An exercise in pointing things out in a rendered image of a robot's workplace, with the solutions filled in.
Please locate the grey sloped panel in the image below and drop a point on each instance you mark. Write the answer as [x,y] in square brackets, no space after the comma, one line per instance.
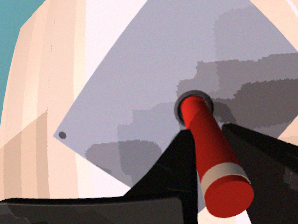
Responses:
[226,51]

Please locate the red peg with white band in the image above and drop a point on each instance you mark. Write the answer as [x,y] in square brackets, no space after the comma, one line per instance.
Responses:
[224,185]

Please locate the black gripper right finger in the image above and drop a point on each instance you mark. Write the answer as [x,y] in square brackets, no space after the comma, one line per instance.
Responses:
[271,166]

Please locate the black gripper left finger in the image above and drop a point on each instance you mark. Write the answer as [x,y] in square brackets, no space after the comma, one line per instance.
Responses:
[166,195]

